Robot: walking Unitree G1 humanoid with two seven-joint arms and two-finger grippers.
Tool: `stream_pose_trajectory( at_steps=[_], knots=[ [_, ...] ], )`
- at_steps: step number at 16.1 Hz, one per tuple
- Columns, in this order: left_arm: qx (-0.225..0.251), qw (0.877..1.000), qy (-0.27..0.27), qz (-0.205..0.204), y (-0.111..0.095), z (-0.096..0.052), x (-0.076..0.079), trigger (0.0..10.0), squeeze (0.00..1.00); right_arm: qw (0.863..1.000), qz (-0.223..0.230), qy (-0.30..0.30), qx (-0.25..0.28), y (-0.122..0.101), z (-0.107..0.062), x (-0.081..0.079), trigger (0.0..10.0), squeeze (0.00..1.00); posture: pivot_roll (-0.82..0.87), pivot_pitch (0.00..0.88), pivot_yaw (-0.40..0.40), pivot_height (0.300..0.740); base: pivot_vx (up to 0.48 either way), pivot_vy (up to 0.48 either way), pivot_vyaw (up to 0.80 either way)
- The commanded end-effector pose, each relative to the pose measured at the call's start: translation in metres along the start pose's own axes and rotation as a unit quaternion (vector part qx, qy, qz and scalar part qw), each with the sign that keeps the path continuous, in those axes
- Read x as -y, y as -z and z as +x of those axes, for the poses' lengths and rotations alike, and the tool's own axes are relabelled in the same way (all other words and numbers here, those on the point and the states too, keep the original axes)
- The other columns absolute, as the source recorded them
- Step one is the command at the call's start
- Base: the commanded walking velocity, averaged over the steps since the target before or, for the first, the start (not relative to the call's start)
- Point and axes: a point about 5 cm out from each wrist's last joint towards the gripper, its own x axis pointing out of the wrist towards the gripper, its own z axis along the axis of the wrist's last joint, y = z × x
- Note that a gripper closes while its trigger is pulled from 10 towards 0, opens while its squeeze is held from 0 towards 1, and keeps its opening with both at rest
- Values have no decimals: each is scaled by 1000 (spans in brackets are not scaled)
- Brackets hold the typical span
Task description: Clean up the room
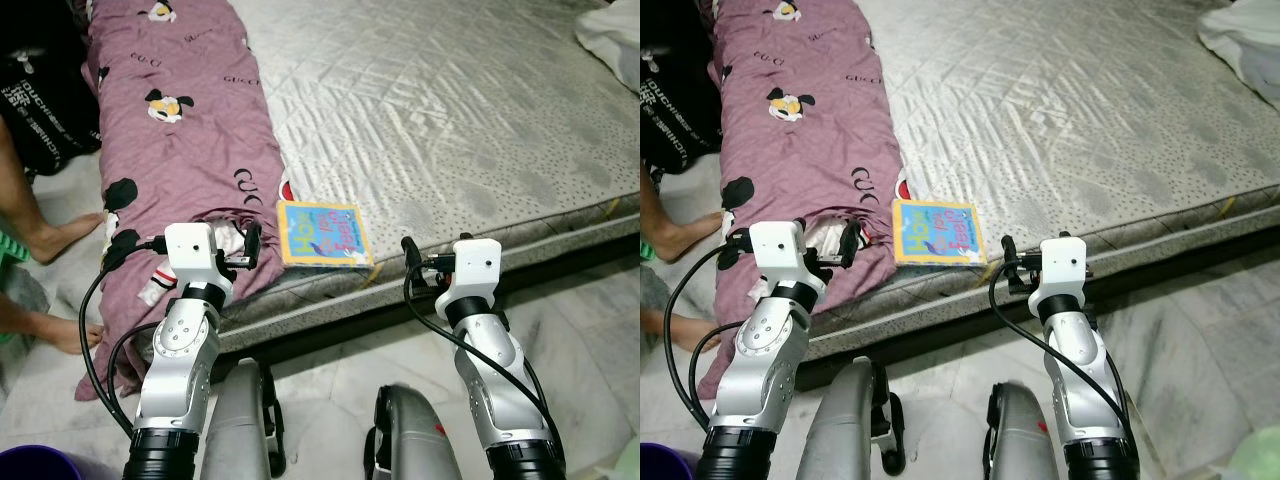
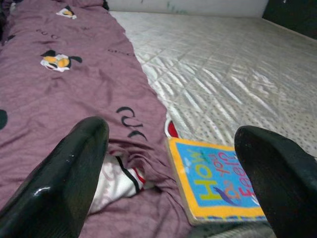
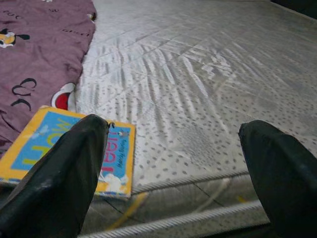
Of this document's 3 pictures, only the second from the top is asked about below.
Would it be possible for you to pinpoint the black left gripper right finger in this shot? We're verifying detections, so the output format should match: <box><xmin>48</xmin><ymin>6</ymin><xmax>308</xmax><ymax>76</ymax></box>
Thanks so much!
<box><xmin>234</xmin><ymin>125</ymin><xmax>317</xmax><ymax>238</ymax></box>

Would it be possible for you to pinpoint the purple cartoon print blanket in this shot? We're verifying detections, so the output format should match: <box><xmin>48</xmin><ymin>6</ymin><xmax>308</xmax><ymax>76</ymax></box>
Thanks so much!
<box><xmin>0</xmin><ymin>0</ymin><xmax>194</xmax><ymax>238</ymax></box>

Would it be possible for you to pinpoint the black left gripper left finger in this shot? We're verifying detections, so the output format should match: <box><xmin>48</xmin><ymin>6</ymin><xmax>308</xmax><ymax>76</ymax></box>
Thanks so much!
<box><xmin>0</xmin><ymin>116</ymin><xmax>110</xmax><ymax>238</ymax></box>

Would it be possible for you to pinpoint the colourful children's board book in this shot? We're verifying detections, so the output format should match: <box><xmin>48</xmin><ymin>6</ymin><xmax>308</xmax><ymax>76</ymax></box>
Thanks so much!
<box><xmin>165</xmin><ymin>137</ymin><xmax>267</xmax><ymax>226</ymax></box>

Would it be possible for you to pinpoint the black tufted headboard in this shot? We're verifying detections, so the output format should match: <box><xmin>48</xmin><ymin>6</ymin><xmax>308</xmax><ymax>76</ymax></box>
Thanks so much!
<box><xmin>262</xmin><ymin>0</ymin><xmax>317</xmax><ymax>40</ymax></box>

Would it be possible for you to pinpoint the white garment with red trim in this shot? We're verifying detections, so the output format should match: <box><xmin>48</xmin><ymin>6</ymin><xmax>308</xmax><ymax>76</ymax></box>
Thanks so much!
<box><xmin>89</xmin><ymin>118</ymin><xmax>179</xmax><ymax>214</ymax></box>

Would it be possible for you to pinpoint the white quilted mattress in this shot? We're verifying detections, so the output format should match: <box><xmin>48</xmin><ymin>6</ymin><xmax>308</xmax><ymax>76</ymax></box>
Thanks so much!
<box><xmin>108</xmin><ymin>10</ymin><xmax>317</xmax><ymax>238</ymax></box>

